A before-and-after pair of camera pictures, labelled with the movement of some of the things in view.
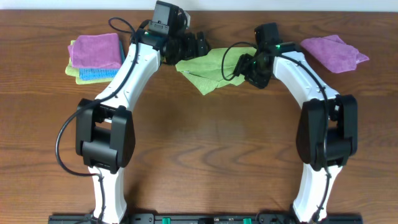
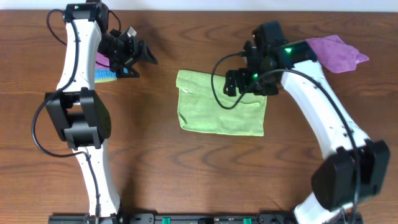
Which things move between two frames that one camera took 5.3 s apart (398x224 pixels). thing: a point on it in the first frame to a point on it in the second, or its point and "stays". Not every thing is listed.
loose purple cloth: x=334 y=53 stays
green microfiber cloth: x=208 y=71 to x=199 y=111
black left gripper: x=190 y=45 to x=134 y=55
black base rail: x=205 y=219 stays
